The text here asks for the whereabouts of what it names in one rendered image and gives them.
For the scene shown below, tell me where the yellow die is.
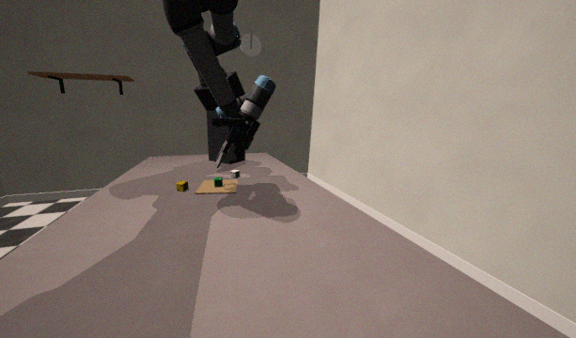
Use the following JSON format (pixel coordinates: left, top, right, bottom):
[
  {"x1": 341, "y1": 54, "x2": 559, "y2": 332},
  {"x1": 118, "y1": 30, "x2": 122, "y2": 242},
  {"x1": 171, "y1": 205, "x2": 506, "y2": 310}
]
[{"x1": 176, "y1": 181, "x2": 189, "y2": 192}]

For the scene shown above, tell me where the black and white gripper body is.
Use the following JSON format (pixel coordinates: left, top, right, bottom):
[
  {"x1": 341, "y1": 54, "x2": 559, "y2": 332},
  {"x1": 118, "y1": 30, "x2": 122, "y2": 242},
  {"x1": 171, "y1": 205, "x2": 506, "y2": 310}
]
[{"x1": 226, "y1": 111, "x2": 260, "y2": 149}]

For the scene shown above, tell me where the tan flat mat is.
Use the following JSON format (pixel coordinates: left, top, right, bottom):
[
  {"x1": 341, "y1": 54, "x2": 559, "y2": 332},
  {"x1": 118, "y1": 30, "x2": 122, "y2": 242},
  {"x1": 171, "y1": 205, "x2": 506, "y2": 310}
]
[{"x1": 195, "y1": 179, "x2": 238, "y2": 194}]

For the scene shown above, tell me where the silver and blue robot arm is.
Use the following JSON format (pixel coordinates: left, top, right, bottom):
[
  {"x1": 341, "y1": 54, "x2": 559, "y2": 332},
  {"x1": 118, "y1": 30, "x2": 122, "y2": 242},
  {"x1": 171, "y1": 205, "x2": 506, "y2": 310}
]
[{"x1": 163, "y1": 0, "x2": 276, "y2": 127}]

